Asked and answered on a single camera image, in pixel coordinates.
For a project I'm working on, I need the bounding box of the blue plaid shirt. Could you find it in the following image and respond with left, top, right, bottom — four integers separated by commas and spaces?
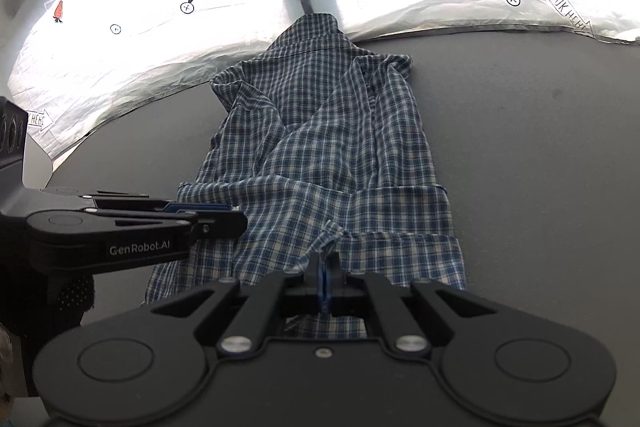
145, 13, 468, 340

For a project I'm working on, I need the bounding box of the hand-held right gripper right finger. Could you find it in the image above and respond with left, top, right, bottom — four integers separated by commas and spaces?
326, 256, 496, 355

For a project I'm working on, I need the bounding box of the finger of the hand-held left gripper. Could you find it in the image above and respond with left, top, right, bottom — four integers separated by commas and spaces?
95, 210, 249, 246
75, 189, 232, 213

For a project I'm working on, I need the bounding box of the light grey panel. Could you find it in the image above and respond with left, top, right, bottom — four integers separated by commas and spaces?
22, 138, 54, 192

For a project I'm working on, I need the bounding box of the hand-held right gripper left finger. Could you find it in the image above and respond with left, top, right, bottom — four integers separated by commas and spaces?
149, 256, 326, 356

